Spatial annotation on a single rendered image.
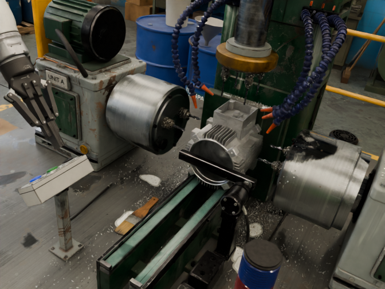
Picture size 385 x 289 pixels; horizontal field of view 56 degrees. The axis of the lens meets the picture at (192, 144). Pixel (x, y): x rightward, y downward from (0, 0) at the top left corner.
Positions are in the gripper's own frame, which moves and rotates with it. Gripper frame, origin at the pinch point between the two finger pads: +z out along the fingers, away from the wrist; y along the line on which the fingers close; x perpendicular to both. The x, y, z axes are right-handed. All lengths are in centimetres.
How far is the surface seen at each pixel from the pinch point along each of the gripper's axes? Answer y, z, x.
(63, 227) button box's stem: -6.2, 23.1, 7.1
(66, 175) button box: -4.5, 10.1, -3.5
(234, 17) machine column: 63, -10, -29
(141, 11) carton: 482, -123, 330
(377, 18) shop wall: 556, 48, 0
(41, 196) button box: -12.7, 11.4, -3.5
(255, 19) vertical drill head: 41, -5, -45
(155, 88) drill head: 37.4, 0.5, -5.9
